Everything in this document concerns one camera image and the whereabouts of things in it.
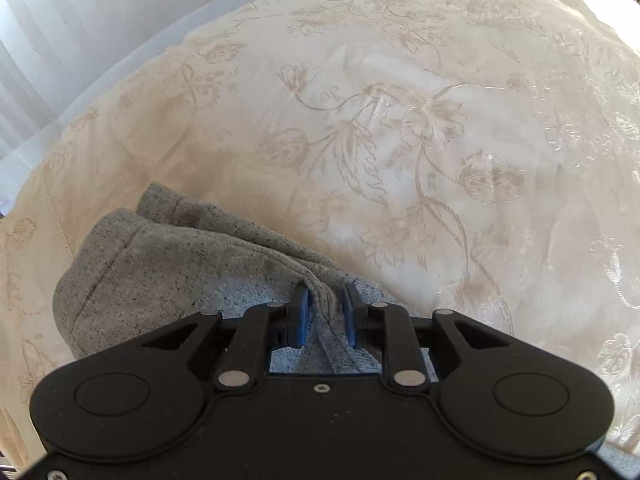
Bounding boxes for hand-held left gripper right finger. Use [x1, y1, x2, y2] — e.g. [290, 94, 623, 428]
[341, 284, 511, 391]

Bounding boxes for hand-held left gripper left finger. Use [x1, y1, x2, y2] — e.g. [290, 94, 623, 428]
[140, 282, 314, 392]

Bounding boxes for grey speckled pants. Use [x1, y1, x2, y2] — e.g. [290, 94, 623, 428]
[52, 182, 436, 376]

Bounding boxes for cream floral bedspread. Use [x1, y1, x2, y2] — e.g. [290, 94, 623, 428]
[0, 0, 640, 466]

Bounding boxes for white curtain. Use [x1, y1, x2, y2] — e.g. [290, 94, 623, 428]
[0, 0, 303, 158]

